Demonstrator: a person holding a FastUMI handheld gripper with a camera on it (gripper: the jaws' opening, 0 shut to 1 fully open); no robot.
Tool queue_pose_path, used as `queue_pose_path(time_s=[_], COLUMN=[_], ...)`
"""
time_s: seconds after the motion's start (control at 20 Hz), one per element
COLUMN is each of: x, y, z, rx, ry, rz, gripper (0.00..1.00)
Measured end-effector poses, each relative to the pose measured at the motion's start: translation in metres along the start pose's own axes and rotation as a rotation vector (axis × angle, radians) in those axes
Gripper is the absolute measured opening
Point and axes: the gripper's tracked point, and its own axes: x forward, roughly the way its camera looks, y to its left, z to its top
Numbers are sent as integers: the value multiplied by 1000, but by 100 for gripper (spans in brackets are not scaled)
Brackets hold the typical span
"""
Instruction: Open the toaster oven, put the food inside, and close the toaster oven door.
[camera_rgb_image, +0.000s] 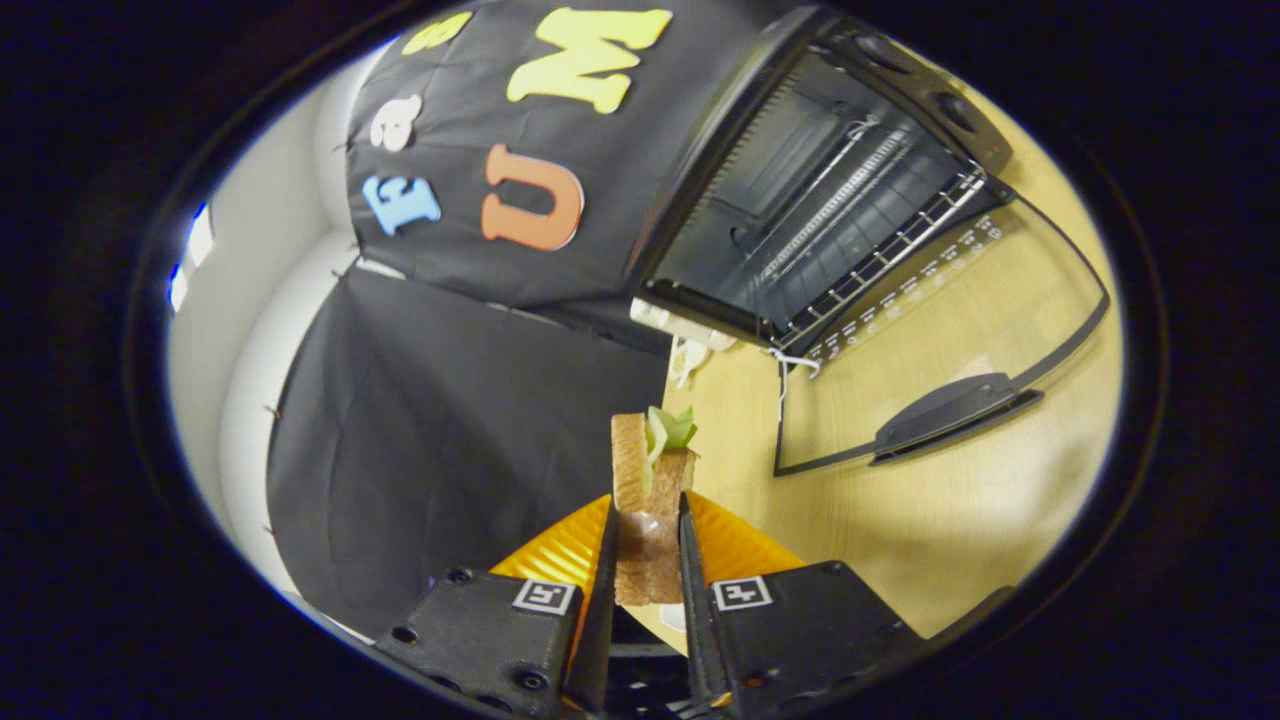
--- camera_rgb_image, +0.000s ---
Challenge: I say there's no toast sandwich with lettuce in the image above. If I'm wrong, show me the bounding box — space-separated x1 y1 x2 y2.
609 404 701 607

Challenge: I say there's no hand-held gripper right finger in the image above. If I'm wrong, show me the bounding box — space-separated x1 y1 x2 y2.
678 489 927 720

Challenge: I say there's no white slot toaster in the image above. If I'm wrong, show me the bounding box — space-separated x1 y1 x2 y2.
629 297 742 353

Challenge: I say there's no black toaster oven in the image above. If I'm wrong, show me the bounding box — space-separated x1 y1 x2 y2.
625 4 1114 479

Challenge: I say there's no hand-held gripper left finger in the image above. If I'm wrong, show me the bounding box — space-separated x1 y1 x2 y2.
372 493 621 717

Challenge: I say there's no black backdrop cloth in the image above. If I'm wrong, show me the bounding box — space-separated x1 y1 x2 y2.
264 0 801 643

